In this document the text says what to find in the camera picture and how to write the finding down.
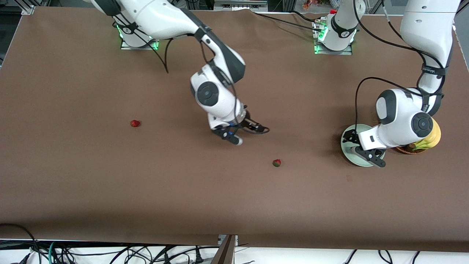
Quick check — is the light green plate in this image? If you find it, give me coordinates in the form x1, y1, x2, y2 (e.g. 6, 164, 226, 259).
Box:
340, 124, 386, 168

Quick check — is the brown wicker basket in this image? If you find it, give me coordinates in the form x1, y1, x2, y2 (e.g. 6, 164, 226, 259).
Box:
393, 144, 428, 155

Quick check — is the brown table cover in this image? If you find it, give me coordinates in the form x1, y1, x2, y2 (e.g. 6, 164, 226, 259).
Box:
0, 7, 469, 253

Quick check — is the large yellow banana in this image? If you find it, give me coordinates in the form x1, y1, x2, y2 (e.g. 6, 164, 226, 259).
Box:
411, 117, 442, 151

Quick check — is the grey device box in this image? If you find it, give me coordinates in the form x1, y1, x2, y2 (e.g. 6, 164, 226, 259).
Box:
214, 0, 269, 11

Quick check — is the orange background item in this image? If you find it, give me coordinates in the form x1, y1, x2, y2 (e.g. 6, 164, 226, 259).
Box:
302, 0, 330, 10

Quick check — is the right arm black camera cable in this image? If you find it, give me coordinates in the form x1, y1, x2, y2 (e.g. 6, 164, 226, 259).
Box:
110, 15, 271, 135

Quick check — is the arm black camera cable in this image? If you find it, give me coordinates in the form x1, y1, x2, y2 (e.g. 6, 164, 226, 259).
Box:
110, 15, 271, 135
354, 0, 446, 129

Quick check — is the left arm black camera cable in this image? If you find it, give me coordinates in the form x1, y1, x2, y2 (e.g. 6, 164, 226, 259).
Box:
354, 0, 446, 129

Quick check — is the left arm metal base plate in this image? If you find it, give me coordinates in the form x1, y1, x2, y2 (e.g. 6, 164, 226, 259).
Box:
314, 41, 353, 56

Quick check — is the long black table cable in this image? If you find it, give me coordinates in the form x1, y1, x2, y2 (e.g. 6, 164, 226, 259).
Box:
251, 10, 324, 32

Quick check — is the short black table cable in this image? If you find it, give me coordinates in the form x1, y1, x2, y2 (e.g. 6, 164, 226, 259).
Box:
291, 10, 321, 22

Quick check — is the brown wooden post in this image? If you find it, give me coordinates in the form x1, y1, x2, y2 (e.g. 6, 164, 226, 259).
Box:
212, 235, 237, 264

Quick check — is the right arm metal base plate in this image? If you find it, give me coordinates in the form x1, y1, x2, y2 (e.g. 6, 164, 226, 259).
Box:
121, 38, 159, 51

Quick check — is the aluminium frame profile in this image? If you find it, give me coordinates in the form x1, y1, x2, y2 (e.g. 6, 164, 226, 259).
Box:
453, 0, 469, 27

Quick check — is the teal floor cable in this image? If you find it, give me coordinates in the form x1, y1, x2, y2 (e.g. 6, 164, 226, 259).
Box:
48, 241, 59, 264

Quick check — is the black looped floor cable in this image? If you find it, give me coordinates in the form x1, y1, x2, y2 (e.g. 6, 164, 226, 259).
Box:
0, 223, 41, 264

